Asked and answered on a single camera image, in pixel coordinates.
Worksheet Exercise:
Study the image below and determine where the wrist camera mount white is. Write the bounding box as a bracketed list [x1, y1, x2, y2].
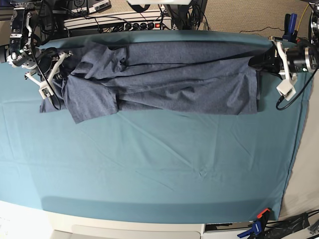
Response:
[24, 51, 73, 100]
[268, 36, 298, 102]

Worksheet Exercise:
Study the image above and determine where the black bag bottom right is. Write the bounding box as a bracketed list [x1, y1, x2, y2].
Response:
[258, 210, 319, 239]

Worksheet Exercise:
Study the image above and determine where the blue clamp top right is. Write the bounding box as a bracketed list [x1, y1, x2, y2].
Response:
[283, 13, 298, 42]

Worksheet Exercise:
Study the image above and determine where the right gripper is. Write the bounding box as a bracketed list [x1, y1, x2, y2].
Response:
[37, 48, 68, 81]

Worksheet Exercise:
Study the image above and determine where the orange blue clamp bottom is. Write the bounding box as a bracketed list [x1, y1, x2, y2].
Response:
[237, 208, 271, 239]

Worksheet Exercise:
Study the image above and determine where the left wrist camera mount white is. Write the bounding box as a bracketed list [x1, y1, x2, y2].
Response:
[268, 36, 298, 102]

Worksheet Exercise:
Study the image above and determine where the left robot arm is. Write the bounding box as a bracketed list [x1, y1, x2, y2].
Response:
[249, 0, 319, 74]

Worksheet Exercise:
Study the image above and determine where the grey-blue T-shirt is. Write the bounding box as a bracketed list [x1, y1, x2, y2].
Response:
[39, 41, 266, 123]

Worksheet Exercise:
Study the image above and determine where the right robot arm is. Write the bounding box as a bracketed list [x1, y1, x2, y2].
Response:
[0, 0, 72, 83]

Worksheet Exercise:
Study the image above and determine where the white power strip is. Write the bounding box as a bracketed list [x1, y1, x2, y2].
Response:
[64, 15, 171, 32]

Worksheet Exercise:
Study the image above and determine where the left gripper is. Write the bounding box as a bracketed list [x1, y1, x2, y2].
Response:
[248, 47, 306, 74]

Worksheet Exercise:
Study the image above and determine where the yellow cable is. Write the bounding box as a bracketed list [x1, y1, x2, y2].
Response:
[298, 2, 313, 32]

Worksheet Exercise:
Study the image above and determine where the teal table cloth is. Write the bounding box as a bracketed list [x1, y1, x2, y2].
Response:
[0, 29, 316, 222]

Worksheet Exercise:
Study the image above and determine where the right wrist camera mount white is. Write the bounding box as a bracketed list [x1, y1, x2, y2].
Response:
[24, 51, 73, 100]

